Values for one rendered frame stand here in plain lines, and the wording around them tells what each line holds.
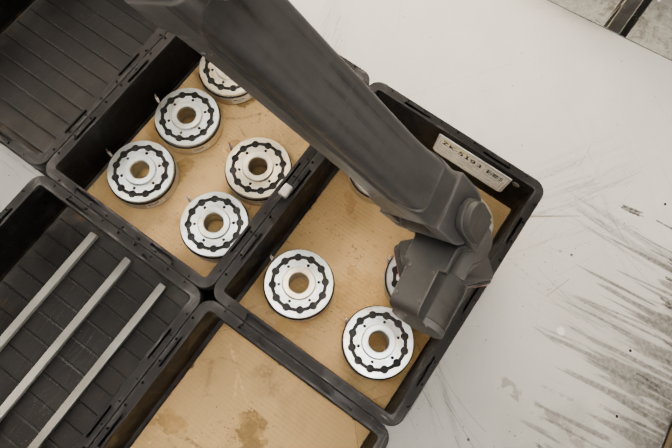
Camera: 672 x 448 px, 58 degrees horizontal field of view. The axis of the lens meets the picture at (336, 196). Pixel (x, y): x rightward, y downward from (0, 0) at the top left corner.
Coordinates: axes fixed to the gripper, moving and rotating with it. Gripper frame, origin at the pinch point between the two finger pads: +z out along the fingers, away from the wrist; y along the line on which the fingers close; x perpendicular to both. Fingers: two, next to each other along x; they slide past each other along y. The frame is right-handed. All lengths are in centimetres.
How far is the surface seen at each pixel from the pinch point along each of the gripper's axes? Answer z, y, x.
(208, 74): 7.7, -26.7, 39.8
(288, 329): 11.5, -20.4, -2.2
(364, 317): 8.8, -9.3, -2.8
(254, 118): 10.9, -20.6, 32.3
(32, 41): 10, -56, 53
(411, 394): 2.0, -5.8, -14.1
